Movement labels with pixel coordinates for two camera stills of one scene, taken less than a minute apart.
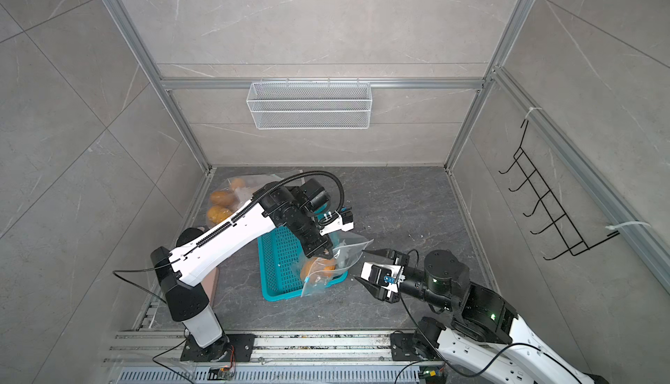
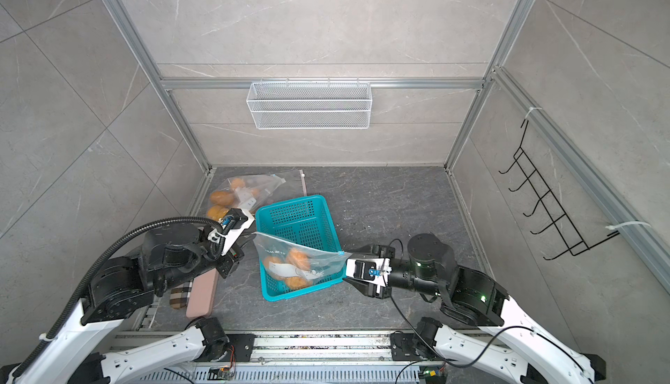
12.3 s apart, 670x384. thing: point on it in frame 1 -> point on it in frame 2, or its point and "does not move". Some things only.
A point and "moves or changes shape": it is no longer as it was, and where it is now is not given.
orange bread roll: x=216 y=214 does not move
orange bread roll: x=311 y=268 -> x=275 y=259
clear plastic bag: x=233 y=193 does not move
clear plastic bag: x=317 y=272 moves or changes shape
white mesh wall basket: x=308 y=106 does not move
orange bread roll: x=238 y=182 does not move
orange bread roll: x=328 y=270 -> x=298 y=258
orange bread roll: x=222 y=197 does not move
